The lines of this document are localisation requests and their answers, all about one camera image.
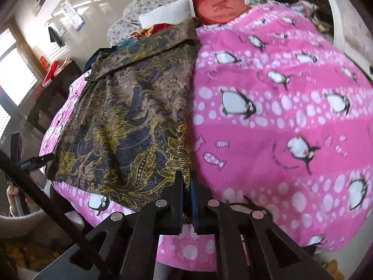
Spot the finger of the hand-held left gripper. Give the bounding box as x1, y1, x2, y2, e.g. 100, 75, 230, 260
18, 154, 56, 170

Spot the person's left forearm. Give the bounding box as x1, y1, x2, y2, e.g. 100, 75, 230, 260
0, 210, 85, 241

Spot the window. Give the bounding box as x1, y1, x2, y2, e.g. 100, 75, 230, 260
0, 28, 38, 135

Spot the person's yellow patterned clothing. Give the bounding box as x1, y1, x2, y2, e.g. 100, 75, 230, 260
0, 238, 76, 272

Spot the teal cloth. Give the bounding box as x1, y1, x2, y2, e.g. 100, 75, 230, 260
118, 39, 137, 50

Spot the pink penguin print blanket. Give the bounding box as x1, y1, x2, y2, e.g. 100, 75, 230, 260
39, 3, 373, 269

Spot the white ornate upholstered chair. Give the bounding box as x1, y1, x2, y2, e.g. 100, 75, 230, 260
318, 0, 373, 76

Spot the person's left hand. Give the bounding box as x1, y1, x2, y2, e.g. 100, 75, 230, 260
6, 184, 34, 218

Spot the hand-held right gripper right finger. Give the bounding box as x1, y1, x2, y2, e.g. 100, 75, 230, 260
191, 178, 335, 280

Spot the wall calendar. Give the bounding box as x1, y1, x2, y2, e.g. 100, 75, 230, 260
62, 0, 85, 32

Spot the dark green hanging cloth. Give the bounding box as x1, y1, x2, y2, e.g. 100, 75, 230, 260
48, 26, 63, 47

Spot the dark wooden cabinet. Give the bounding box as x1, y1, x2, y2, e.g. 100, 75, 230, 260
28, 60, 83, 127

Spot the brown floral patterned garment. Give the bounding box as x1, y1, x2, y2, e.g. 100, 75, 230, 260
47, 17, 201, 212

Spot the dark clothes pile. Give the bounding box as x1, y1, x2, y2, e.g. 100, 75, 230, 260
83, 48, 117, 73

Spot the white square pillow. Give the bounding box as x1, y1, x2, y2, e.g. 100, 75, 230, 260
138, 0, 196, 28

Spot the mixed clothes heap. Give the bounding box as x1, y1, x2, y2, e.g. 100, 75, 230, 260
294, 0, 327, 32

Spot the red and yellow blanket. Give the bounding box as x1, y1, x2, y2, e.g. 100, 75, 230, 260
128, 23, 172, 40

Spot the floral upholstered headboard cushion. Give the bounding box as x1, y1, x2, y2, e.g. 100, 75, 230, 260
107, 0, 273, 47

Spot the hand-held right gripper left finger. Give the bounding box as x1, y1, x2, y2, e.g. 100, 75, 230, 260
33, 171, 184, 280

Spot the red box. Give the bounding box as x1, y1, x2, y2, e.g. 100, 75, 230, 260
42, 61, 60, 87

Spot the red heart-shaped pillow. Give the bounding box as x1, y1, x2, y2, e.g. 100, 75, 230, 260
192, 0, 251, 26

